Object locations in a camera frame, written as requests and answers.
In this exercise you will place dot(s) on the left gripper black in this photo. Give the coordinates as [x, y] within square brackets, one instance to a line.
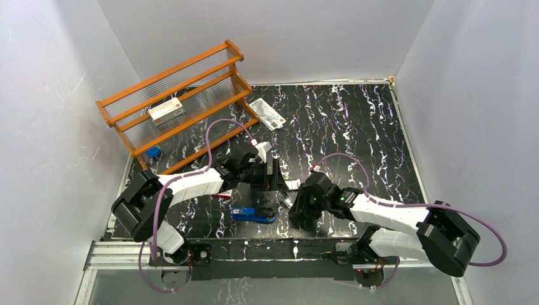
[272, 179]

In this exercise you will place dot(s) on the red white staple box sleeve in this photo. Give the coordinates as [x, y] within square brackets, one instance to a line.
[226, 194]

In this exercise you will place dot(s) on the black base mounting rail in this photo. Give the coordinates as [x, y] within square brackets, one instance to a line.
[302, 269]

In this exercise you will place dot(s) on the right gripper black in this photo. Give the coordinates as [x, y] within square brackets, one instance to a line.
[300, 206]

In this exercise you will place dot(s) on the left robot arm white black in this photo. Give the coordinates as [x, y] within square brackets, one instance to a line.
[141, 208]

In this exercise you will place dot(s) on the white box on shelf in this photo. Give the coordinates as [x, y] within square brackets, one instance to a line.
[166, 111]

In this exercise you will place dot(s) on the small blue object under shelf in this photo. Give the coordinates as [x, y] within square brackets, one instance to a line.
[155, 153]

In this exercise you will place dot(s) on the white printed paper packet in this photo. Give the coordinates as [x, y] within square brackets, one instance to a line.
[269, 117]

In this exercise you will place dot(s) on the orange wooden shelf rack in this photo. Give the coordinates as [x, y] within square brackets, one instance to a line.
[209, 86]

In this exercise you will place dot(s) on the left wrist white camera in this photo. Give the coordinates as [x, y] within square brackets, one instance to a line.
[263, 148]

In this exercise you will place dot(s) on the aluminium frame rail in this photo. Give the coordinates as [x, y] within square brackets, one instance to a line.
[208, 251]

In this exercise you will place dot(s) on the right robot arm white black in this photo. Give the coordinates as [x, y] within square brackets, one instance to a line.
[434, 234]

